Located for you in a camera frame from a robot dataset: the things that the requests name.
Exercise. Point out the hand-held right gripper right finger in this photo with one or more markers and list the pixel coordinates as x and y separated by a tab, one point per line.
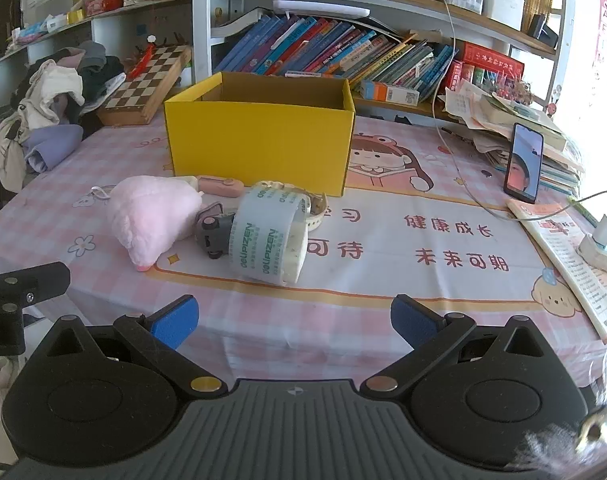
413	321

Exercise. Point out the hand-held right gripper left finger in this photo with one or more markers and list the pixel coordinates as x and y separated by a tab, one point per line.
176	322

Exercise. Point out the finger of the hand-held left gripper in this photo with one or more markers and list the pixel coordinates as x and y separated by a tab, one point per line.
33	282

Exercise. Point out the small grey gadget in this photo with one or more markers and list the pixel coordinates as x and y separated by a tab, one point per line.
213	232

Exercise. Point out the pink plush toy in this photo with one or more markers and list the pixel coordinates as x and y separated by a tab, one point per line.
148	220

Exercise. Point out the clear packing tape roll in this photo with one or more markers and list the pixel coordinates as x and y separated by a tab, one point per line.
263	240

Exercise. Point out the cream wristwatch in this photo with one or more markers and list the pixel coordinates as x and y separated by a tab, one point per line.
317	210

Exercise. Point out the yellow cardboard box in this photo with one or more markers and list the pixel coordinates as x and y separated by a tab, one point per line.
258	150

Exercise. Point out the pink checkered printed tablecloth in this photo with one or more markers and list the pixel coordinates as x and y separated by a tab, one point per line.
433	285

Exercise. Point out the lilac garment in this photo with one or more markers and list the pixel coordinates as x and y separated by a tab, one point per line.
48	147

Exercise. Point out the pile of clothes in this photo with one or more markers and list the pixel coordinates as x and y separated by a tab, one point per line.
48	90

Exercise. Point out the open booklet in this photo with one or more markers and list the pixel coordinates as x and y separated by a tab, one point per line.
563	260

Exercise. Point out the upright black smartphone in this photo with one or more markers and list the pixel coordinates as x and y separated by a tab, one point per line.
524	162

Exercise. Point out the dark clothes pile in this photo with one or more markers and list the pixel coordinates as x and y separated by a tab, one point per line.
103	72

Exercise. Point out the white power strip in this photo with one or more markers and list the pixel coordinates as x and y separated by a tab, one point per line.
603	255

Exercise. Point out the white plug adapter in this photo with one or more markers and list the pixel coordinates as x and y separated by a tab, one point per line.
606	227

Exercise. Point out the wooden chessboard box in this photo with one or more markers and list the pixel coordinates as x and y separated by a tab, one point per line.
143	85

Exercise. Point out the orange white medicine box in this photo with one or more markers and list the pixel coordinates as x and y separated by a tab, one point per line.
388	94

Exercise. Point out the stack of papers and books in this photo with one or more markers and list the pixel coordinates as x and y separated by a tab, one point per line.
523	115

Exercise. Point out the small yellow box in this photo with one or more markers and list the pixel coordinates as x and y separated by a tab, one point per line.
76	16

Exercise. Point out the pink dried flower bunch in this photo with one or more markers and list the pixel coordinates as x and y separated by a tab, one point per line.
513	91

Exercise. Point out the thick red book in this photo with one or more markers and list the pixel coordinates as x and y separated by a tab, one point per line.
488	62

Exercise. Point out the row of leaning books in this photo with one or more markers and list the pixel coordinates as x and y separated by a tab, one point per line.
323	45

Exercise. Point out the white metal bookshelf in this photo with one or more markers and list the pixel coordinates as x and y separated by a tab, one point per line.
202	20

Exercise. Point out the small black box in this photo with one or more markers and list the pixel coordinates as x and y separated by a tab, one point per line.
537	25
551	35

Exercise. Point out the white lamp bar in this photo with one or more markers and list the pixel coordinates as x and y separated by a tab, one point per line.
318	9

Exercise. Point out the white wall shelf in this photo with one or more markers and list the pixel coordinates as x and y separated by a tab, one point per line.
58	35

